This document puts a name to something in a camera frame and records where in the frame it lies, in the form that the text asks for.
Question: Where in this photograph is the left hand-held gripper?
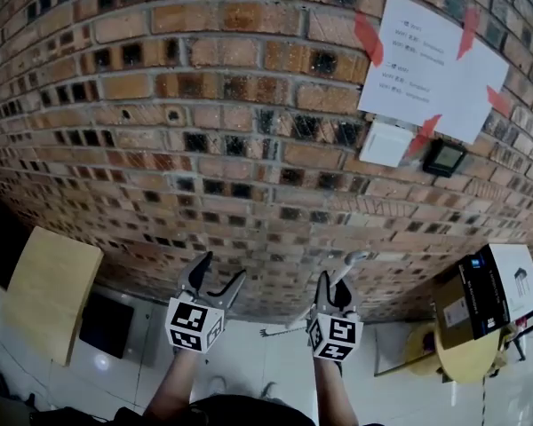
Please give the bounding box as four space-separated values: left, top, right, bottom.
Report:
164 250 248 355

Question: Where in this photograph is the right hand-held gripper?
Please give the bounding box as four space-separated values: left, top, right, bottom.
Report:
306 270 365 363

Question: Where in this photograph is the person's left forearm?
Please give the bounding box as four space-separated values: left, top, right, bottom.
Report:
143 347 206 422

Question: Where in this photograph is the person's right forearm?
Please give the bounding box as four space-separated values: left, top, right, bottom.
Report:
312 359 353 426

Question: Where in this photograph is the white flat panel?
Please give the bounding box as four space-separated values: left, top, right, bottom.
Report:
373 326 428 378

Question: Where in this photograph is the black rectangular case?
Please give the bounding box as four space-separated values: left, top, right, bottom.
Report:
78 292 135 359

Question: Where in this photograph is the brown cardboard box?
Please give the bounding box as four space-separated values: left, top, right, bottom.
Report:
434 277 513 351

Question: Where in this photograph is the round yellow table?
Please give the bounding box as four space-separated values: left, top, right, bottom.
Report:
402 320 504 385

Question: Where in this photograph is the light wooden table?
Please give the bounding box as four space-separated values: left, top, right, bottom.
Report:
1 225 105 367

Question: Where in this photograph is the black and white box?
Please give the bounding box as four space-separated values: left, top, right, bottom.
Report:
457 242 533 342

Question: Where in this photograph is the red tape strip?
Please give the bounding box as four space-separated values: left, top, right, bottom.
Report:
405 114 443 159
456 6 481 61
485 84 513 119
354 12 386 68

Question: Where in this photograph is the white paper sheet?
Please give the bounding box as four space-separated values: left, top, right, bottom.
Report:
356 0 511 145

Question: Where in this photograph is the black wall thermostat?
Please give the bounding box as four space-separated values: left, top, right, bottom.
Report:
421 138 468 178

